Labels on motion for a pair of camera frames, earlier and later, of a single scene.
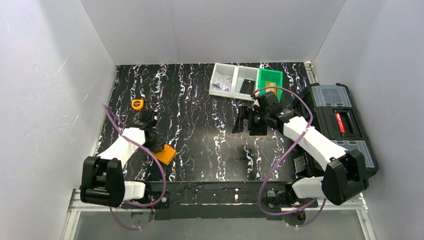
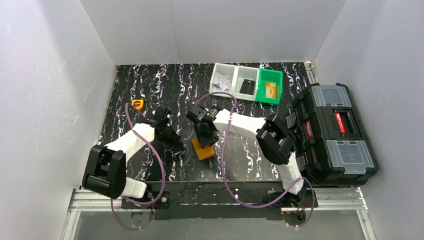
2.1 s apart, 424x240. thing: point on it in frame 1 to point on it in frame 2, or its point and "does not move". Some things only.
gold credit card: (271, 84) does not move
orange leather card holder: (166, 155) to (201, 153)
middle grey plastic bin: (246, 82) does not move
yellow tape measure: (137, 104) does not move
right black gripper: (251, 120) to (205, 138)
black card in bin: (247, 87) does not move
